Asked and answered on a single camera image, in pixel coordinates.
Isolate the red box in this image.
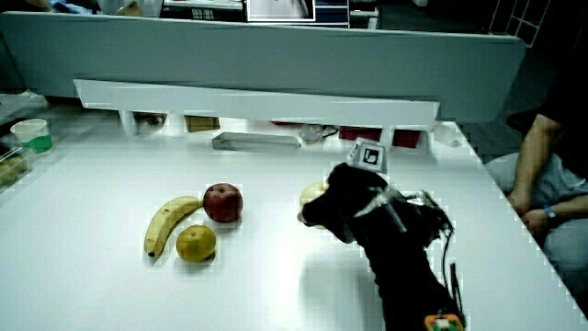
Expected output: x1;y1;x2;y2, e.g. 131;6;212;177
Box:
391;129;422;149
338;125;383;143

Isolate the brown cardboard box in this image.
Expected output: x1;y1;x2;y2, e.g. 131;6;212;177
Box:
184;115;221;133

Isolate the grey partition panel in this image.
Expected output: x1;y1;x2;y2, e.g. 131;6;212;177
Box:
0;11;526;123

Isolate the white wire rack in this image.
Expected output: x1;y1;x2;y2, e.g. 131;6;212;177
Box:
487;0;552;49

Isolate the white and green cup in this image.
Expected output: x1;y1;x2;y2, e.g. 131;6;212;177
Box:
9;118;54;154

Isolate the yellow banana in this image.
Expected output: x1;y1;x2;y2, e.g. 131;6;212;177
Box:
143;195;205;258

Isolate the clear glass jar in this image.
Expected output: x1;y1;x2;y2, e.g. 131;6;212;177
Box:
300;123;325;144

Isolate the monitor screen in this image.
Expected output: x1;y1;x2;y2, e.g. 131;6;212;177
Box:
244;0;317;23

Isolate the person's right forearm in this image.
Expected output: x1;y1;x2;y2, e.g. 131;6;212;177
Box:
360;236;468;331

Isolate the person's right hand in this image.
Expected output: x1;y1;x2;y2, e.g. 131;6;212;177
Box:
297;137;455;250

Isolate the another person's forearm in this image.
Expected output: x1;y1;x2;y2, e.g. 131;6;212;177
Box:
510;113;564;200

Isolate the red apple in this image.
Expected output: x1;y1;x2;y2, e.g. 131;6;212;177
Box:
202;182;244;223

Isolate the white raised shelf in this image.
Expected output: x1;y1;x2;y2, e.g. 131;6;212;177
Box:
73;78;441;139

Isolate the clear plastic food container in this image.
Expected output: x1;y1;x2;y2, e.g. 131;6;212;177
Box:
0;145;36;189

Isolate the orange wrist device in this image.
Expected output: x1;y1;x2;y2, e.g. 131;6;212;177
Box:
424;313;465;331

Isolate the black cable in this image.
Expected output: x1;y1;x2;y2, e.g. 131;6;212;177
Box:
439;228;464;318

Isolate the pale yellow pear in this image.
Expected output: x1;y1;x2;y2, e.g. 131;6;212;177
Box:
299;180;331;230

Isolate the orange citrus fruit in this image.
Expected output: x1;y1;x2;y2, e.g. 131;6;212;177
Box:
175;223;218;264

